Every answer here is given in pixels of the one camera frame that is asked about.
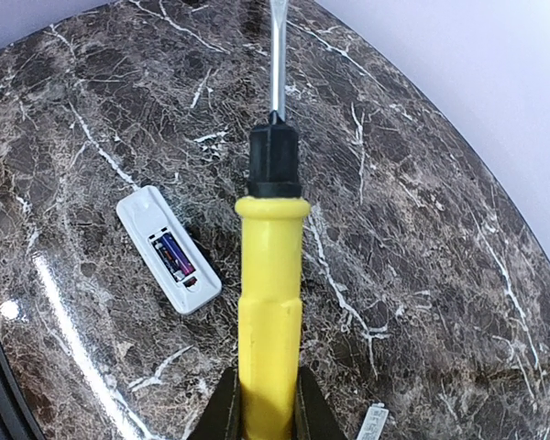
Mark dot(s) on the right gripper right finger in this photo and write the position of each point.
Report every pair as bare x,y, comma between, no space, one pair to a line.
313,419

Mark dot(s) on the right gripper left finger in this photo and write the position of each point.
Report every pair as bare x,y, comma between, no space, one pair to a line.
221,418

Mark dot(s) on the white battery cover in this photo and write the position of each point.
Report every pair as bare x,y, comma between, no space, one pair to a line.
374,421

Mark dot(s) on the white remote control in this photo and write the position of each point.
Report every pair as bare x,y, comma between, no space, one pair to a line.
146,216

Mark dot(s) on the yellow handled screwdriver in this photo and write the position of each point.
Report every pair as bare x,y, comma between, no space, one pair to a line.
270,306

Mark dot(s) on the blue battery in remote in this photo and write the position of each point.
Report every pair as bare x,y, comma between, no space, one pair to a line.
173,257

